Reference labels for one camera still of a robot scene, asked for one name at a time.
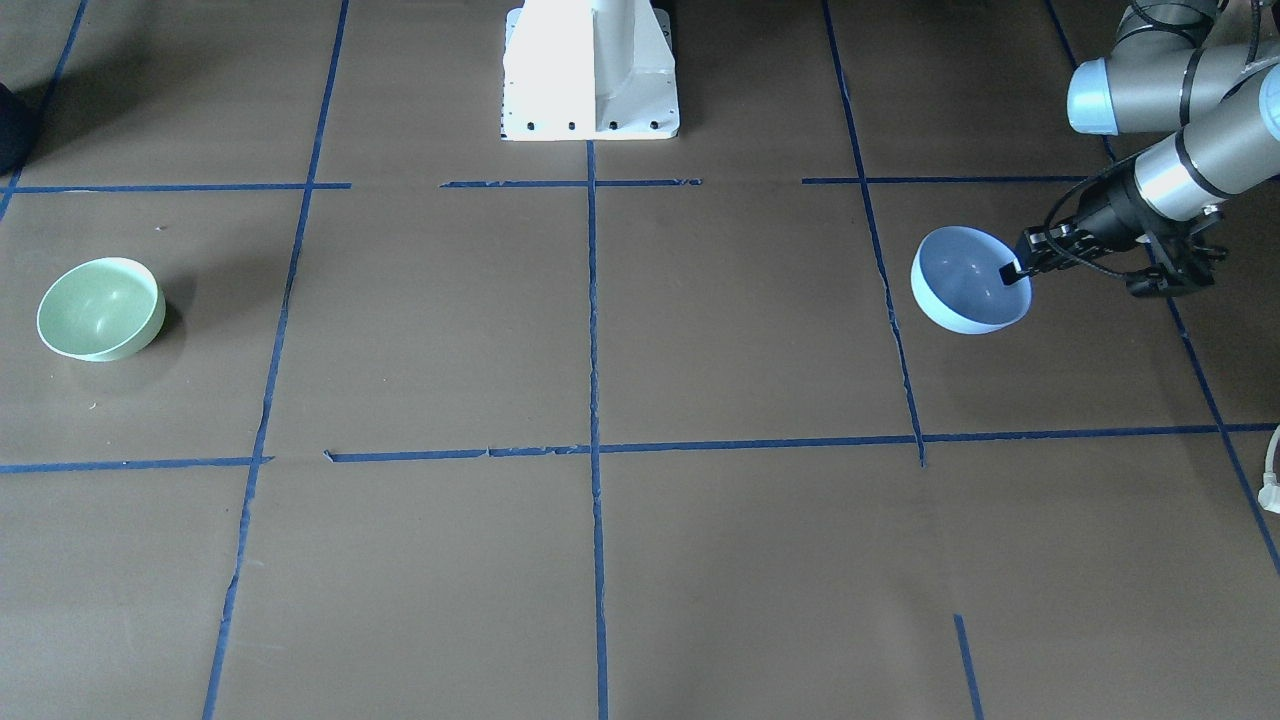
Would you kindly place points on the white plug on cord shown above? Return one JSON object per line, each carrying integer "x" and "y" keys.
{"x": 1268, "y": 494}

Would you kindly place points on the white pedestal column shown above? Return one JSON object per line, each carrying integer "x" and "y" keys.
{"x": 589, "y": 71}

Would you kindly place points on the blue bowl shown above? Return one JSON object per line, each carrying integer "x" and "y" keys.
{"x": 954, "y": 280}

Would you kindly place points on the blue saucepan with glass lid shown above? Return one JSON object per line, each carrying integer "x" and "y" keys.
{"x": 20, "y": 125}

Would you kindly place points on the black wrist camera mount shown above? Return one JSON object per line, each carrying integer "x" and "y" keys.
{"x": 1181, "y": 264}

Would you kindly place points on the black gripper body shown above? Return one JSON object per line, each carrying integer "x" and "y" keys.
{"x": 1112, "y": 222}

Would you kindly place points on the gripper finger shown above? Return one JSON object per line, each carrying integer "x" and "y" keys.
{"x": 1013, "y": 272}

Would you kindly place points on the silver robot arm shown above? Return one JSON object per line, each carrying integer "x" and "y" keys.
{"x": 1203, "y": 75}

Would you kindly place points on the green bowl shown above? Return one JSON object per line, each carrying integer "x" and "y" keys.
{"x": 102, "y": 311}

